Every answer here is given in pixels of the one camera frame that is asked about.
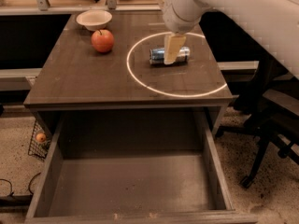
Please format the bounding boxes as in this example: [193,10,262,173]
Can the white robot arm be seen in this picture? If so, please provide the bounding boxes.
[162,0,299,77]

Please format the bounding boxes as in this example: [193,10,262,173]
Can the small orange fruit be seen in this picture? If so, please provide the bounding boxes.
[36,133,47,143]

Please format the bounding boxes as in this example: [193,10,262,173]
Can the red apple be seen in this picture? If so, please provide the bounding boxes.
[91,30,114,53]

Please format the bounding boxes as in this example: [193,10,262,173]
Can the open grey wooden drawer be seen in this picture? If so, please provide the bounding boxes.
[25,108,257,224]

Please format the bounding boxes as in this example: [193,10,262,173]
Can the black office chair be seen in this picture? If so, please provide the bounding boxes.
[216,55,299,189]

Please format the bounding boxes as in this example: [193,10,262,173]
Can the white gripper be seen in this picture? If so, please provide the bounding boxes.
[157,0,210,65]

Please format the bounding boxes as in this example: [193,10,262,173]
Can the black floor cable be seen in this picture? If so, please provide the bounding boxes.
[0,172,42,198]

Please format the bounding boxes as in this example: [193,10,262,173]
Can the black wire basket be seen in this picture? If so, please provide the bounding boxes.
[28,121,50,161]

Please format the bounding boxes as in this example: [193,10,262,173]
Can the blue silver redbull can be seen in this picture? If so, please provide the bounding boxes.
[149,47,191,65]

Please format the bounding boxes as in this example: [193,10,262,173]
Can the white bowl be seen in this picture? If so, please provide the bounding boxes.
[76,10,112,31]

